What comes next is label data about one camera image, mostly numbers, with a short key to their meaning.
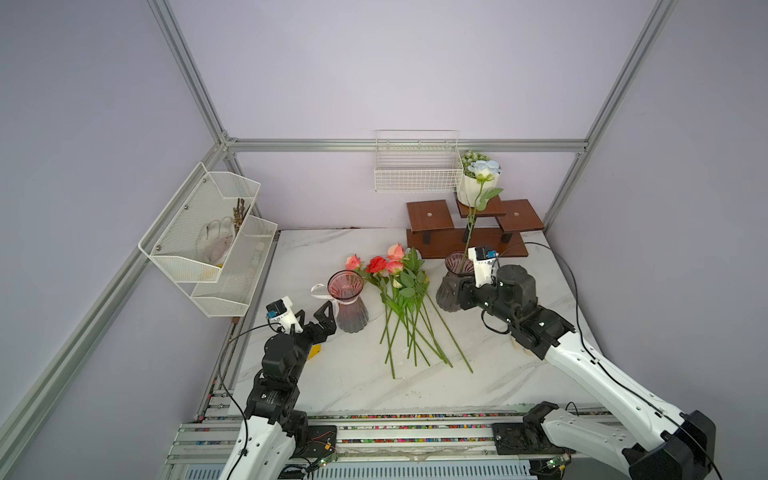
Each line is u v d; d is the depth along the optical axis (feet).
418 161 3.13
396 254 3.32
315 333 2.21
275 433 1.72
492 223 3.51
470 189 2.93
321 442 2.39
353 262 3.42
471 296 2.13
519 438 2.40
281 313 2.10
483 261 2.09
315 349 2.88
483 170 2.63
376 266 3.33
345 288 2.74
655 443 1.29
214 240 2.55
